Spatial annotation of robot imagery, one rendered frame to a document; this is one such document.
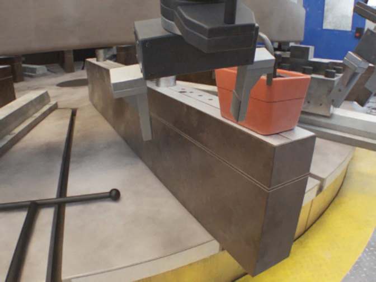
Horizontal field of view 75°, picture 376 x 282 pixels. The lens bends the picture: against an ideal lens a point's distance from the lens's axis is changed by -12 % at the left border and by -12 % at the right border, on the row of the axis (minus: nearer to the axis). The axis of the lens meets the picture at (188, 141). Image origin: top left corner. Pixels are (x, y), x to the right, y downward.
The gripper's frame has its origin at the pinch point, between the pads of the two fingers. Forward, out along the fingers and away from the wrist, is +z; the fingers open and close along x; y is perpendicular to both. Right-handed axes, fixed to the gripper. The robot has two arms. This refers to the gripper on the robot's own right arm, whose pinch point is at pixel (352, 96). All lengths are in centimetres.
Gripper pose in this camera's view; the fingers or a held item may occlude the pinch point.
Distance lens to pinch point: 62.1
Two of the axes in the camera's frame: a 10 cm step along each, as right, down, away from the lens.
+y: 4.6, 6.7, -5.8
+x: 8.3, -1.0, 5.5
